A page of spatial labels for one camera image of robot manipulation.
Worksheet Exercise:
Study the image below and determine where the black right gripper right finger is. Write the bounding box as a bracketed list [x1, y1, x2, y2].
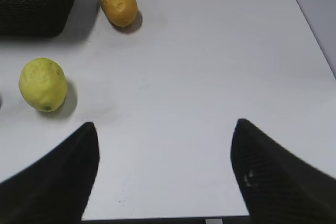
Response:
[230, 119, 335, 223]

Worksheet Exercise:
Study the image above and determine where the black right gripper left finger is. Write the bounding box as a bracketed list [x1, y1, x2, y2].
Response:
[1, 122, 99, 223]

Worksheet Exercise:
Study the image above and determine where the black wicker basket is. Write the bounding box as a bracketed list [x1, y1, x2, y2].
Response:
[1, 0, 75, 37]

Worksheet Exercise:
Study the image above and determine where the yellow lemon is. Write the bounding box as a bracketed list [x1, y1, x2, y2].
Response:
[18, 58, 68, 112]

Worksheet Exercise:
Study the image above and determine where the orange mango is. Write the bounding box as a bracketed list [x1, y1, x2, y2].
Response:
[100, 0, 138, 28]

